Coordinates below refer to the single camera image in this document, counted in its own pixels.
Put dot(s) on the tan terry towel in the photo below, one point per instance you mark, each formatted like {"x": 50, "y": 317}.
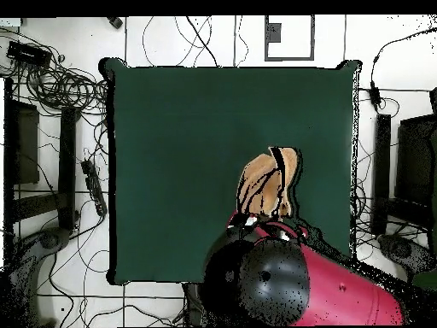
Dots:
{"x": 259, "y": 184}

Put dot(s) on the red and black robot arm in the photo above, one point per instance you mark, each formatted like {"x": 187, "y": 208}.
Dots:
{"x": 341, "y": 290}

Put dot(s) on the dark green table cloth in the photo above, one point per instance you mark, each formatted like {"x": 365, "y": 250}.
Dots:
{"x": 170, "y": 171}

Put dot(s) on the black power strip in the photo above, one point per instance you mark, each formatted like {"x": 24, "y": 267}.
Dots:
{"x": 94, "y": 186}

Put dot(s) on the grey chair base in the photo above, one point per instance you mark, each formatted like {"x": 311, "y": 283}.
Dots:
{"x": 51, "y": 241}
{"x": 403, "y": 249}

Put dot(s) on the black inline power adapter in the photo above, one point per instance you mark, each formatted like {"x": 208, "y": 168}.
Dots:
{"x": 375, "y": 95}

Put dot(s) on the dark green object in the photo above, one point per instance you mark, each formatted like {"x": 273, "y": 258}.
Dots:
{"x": 426, "y": 280}

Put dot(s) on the small black object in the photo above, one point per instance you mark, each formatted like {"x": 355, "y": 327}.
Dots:
{"x": 116, "y": 22}

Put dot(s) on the black rectangular box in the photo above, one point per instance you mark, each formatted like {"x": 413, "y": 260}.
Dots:
{"x": 29, "y": 54}

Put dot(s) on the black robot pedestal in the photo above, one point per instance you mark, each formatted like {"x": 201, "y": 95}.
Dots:
{"x": 193, "y": 304}

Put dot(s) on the black stand frame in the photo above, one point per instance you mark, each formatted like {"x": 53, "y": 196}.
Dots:
{"x": 66, "y": 164}
{"x": 381, "y": 171}

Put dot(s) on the grey floor frame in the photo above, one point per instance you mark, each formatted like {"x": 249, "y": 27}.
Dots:
{"x": 273, "y": 32}

